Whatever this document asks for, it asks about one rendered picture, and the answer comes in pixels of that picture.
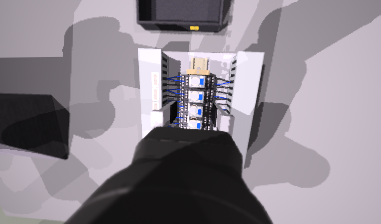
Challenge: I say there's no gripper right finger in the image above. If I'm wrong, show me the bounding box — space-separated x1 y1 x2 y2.
211 103 235 137

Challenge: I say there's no white relay panel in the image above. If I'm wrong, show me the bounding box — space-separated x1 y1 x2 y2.
138 49 264 169

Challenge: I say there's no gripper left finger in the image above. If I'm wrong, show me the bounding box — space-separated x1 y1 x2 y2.
151 101 177 130

